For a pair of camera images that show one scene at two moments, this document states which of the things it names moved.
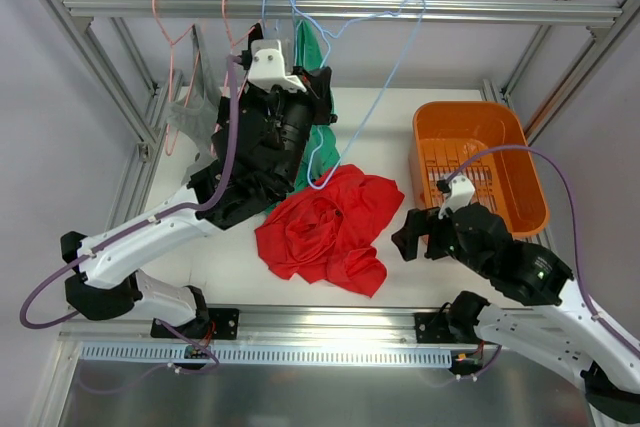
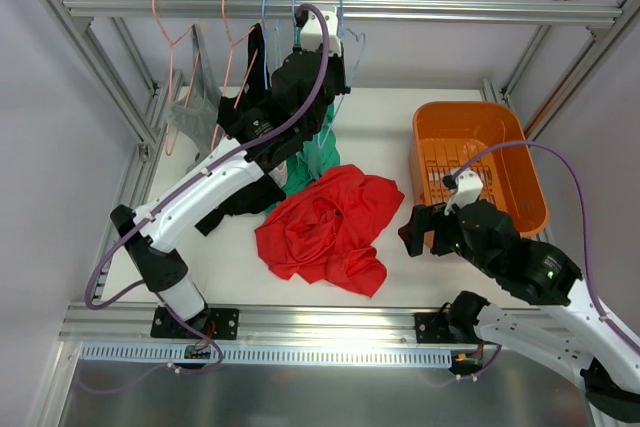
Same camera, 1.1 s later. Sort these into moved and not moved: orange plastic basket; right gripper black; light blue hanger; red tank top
Moved: light blue hanger
Not moved: red tank top; right gripper black; orange plastic basket
